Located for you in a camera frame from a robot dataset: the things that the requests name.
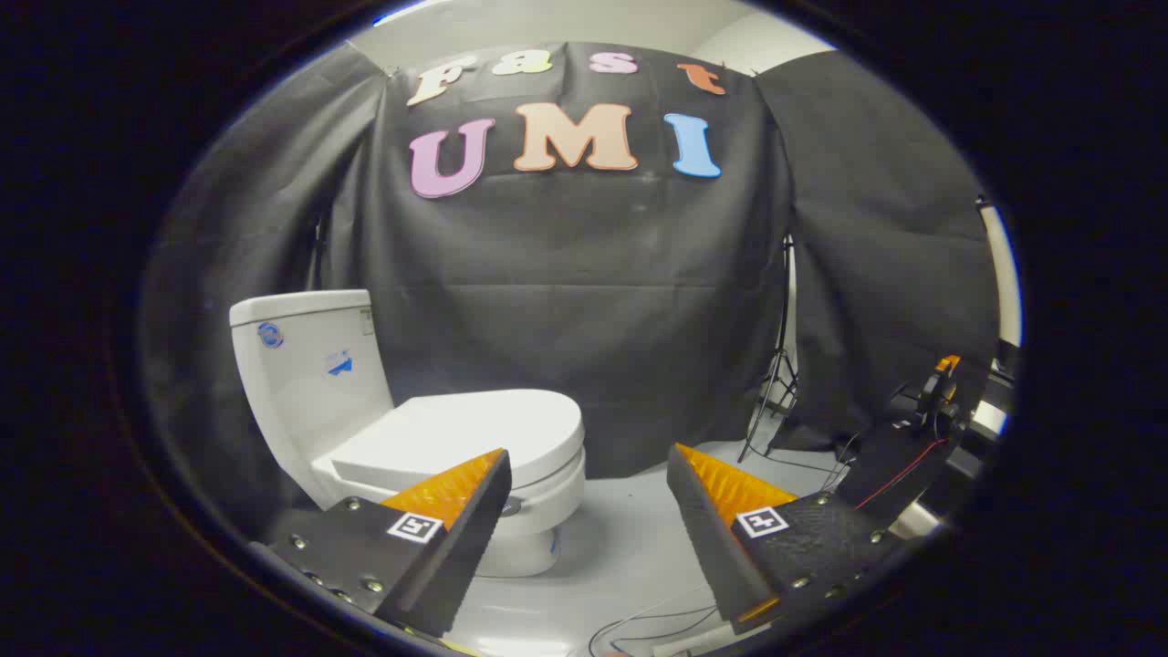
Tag white toilet seat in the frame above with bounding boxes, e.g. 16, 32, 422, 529
315, 444, 587, 501

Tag black device with orange part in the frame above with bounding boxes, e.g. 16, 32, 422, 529
835, 354, 982, 512

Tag red cable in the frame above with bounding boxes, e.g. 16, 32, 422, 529
853, 438, 950, 512

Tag white toilet lid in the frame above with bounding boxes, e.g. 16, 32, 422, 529
330, 390, 586, 512

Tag black tripod stand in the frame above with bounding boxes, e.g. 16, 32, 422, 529
737, 235, 802, 464

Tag black backdrop cloth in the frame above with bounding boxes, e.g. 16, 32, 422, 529
141, 41, 1000, 539

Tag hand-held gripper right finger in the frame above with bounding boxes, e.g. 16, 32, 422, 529
666, 443, 900, 637

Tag thin floor cable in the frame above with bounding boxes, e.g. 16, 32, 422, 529
584, 598, 731, 657

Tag white toilet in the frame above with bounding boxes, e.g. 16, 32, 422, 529
228, 289, 587, 579

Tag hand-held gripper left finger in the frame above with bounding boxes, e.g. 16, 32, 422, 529
248, 447, 514, 640

